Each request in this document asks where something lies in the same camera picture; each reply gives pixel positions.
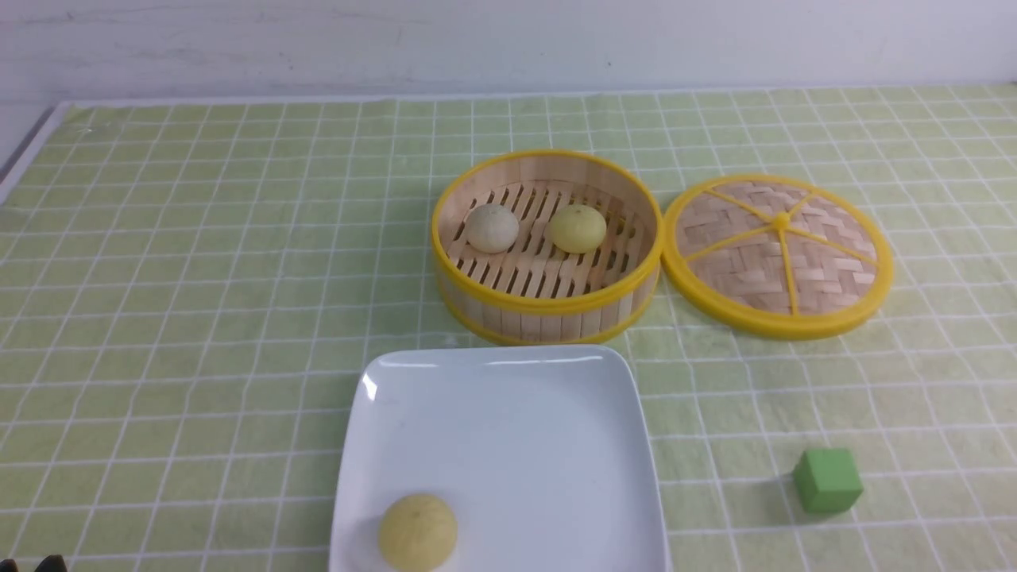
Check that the woven bamboo steamer lid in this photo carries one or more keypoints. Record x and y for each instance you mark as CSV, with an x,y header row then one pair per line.
x,y
776,256

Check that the yellow-rimmed bamboo steamer basket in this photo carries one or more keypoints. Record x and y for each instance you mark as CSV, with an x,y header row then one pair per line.
x,y
534,293

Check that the white square plate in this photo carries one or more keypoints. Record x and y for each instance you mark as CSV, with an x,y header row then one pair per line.
x,y
541,452

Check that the green cube block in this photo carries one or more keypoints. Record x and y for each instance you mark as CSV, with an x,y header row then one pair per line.
x,y
827,480

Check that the white steamed bun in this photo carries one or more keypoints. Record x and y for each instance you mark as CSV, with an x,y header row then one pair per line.
x,y
491,228

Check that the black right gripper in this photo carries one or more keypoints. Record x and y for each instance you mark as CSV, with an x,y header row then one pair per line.
x,y
52,564

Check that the yellow steamed bun on plate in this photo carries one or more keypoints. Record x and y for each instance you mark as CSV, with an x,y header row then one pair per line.
x,y
417,533

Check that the yellow steamed bun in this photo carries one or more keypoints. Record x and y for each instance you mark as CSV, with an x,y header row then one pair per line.
x,y
577,229
417,533

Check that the green checkered tablecloth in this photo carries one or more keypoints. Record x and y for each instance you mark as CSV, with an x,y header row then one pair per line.
x,y
189,294

